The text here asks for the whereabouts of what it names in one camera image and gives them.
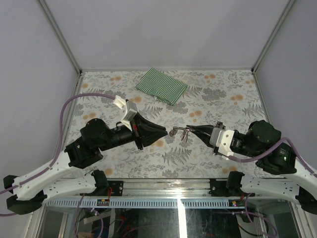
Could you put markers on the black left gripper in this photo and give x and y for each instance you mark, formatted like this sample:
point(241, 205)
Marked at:
point(145, 132)

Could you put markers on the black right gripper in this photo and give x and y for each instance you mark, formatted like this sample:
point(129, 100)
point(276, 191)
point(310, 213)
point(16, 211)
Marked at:
point(201, 132)

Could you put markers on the large silver keyring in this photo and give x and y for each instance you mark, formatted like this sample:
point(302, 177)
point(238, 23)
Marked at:
point(183, 130)

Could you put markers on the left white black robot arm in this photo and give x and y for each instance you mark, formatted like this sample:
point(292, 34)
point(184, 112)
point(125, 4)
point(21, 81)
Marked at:
point(31, 191)

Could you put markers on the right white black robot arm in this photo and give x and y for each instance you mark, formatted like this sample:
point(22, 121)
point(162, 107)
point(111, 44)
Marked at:
point(274, 154)

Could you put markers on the floral patterned table mat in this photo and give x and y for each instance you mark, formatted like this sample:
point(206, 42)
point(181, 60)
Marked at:
point(228, 96)

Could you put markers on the green white striped cloth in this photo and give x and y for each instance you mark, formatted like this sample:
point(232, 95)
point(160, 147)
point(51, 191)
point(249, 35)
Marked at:
point(161, 86)

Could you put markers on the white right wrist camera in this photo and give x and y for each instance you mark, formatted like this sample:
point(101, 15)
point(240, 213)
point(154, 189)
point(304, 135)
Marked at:
point(220, 141)

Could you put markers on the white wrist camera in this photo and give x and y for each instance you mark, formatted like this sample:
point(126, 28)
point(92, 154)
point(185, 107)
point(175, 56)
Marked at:
point(127, 111)
point(220, 141)

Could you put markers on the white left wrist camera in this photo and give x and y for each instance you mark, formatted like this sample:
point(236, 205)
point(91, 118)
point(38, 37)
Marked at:
point(127, 111)

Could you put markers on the aluminium mounting rail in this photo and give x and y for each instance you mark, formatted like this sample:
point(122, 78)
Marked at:
point(164, 187)

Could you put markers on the white slotted cable duct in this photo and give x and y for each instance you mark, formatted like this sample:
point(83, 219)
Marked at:
point(90, 202)

